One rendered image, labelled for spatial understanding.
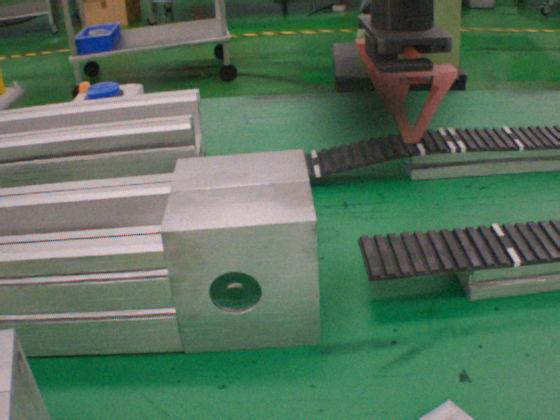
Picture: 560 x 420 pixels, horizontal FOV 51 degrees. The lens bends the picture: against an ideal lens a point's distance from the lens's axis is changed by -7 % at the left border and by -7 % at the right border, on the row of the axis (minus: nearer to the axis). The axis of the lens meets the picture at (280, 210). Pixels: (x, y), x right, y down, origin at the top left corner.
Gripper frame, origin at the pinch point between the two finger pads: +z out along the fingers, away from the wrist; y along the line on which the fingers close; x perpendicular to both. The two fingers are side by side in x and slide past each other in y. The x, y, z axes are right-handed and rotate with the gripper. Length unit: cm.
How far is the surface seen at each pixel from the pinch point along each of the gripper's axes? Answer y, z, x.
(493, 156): 2.2, 3.7, 9.0
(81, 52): -277, 56, -108
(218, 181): 18.0, -3.8, -16.4
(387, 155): 2.4, 2.7, -1.9
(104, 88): -12.4, -1.6, -30.6
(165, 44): -278, 57, -61
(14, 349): 33.2, -3.5, -25.8
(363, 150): 0.2, 3.0, -3.8
